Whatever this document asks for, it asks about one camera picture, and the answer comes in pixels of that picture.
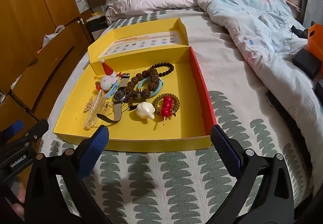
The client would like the pearl hair clip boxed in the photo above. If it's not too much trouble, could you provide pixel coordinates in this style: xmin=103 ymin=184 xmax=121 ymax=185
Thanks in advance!
xmin=84 ymin=89 xmax=104 ymax=130

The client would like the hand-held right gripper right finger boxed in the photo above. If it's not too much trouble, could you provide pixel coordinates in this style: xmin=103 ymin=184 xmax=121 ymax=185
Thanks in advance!
xmin=209 ymin=125 xmax=303 ymax=224

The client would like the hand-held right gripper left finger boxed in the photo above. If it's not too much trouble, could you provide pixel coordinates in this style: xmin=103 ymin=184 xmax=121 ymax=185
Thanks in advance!
xmin=24 ymin=124 xmax=114 ymax=224

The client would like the white printed box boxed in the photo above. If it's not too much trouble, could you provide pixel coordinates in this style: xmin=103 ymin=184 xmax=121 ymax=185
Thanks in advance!
xmin=75 ymin=0 xmax=89 ymax=14

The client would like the brown seed bead bracelet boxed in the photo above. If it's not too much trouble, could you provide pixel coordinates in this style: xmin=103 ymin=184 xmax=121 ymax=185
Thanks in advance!
xmin=125 ymin=67 xmax=159 ymax=100

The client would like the red santa hat clip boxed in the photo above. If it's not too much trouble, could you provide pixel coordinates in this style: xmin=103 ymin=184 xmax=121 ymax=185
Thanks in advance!
xmin=100 ymin=58 xmax=116 ymax=78

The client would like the white plastic bag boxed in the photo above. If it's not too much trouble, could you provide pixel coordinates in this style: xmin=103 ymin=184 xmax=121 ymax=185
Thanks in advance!
xmin=42 ymin=25 xmax=65 ymax=48

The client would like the black bead bracelet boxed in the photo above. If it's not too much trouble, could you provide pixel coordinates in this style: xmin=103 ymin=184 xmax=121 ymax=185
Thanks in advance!
xmin=145 ymin=62 xmax=174 ymax=78

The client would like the red candied fruit hair stick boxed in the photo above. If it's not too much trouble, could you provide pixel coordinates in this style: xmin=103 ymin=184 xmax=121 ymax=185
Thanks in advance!
xmin=154 ymin=96 xmax=176 ymax=130

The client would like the black box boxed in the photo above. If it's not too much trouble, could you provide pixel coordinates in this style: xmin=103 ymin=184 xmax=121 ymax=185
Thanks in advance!
xmin=293 ymin=50 xmax=322 ymax=79

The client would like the blue hair clip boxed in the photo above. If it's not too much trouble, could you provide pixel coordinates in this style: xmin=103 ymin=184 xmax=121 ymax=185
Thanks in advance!
xmin=107 ymin=82 xmax=121 ymax=98

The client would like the nightstand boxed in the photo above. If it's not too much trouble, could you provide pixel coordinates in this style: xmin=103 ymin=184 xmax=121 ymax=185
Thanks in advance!
xmin=86 ymin=13 xmax=109 ymax=35

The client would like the person's left hand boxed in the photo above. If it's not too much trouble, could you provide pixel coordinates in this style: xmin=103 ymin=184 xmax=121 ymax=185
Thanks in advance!
xmin=0 ymin=181 xmax=27 ymax=218

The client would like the black cloth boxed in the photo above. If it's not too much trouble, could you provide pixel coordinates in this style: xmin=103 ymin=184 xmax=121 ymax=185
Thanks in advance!
xmin=290 ymin=24 xmax=308 ymax=38

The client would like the light blue hair tie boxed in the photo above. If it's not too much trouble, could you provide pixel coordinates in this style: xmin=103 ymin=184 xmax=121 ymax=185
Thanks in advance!
xmin=134 ymin=76 xmax=166 ymax=99

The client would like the light blue cartoon quilt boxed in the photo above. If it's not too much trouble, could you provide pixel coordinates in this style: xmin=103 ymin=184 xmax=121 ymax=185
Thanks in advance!
xmin=185 ymin=0 xmax=323 ymax=127

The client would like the yellow cardboard box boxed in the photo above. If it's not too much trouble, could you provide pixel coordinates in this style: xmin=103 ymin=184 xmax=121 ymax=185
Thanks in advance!
xmin=53 ymin=18 xmax=217 ymax=153

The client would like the clear hair claw clip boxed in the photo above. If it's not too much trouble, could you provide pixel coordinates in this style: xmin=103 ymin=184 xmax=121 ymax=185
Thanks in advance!
xmin=97 ymin=95 xmax=114 ymax=115

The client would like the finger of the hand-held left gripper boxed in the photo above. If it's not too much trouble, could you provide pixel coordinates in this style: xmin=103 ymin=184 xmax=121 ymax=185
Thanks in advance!
xmin=0 ymin=120 xmax=25 ymax=142
xmin=24 ymin=119 xmax=49 ymax=143

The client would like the gold brooch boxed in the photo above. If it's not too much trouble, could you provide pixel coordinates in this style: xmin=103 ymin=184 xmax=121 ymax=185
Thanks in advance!
xmin=83 ymin=96 xmax=94 ymax=113

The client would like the wrist watch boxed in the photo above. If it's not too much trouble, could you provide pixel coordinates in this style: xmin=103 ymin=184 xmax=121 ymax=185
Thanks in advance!
xmin=97 ymin=79 xmax=130 ymax=124

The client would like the wooden wardrobe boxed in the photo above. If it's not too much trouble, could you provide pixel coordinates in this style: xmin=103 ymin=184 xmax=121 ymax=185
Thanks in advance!
xmin=0 ymin=0 xmax=106 ymax=126

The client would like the white garlic-shaped ornament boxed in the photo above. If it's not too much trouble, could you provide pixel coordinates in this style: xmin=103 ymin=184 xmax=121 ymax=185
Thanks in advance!
xmin=136 ymin=101 xmax=155 ymax=120

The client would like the brown spiral hair tie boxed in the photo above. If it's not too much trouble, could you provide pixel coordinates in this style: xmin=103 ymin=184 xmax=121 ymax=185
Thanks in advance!
xmin=152 ymin=93 xmax=180 ymax=116

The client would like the white plush hair clip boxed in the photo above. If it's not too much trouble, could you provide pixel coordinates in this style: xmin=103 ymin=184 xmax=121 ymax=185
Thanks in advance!
xmin=94 ymin=75 xmax=119 ymax=91

